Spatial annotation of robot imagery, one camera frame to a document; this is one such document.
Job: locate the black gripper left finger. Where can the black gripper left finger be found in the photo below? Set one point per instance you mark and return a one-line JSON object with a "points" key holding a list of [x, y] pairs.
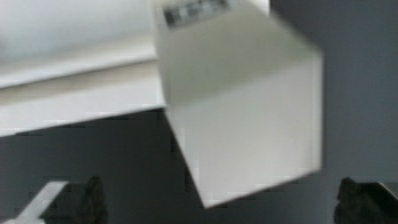
{"points": [[68, 203]]}

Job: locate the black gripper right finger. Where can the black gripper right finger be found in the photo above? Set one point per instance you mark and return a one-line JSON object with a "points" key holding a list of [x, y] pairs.
{"points": [[366, 203]]}

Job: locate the white desk top tray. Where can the white desk top tray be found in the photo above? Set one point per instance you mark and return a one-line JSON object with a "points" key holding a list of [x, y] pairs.
{"points": [[78, 62]]}

